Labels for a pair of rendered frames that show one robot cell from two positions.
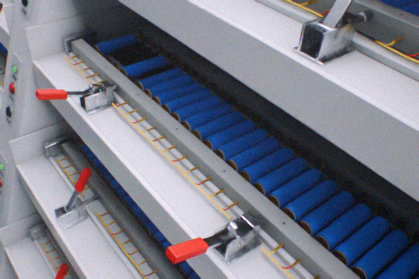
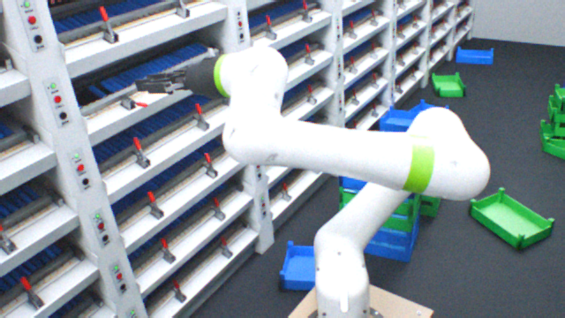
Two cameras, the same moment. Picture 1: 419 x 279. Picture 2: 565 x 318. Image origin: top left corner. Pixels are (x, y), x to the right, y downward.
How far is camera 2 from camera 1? 1.41 m
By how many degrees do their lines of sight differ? 82
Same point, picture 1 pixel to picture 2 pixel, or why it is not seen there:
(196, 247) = not seen: hidden behind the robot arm
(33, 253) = (127, 232)
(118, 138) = (150, 98)
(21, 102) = (92, 162)
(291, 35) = (176, 18)
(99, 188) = (129, 150)
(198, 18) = (161, 33)
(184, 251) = not seen: hidden behind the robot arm
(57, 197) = (131, 171)
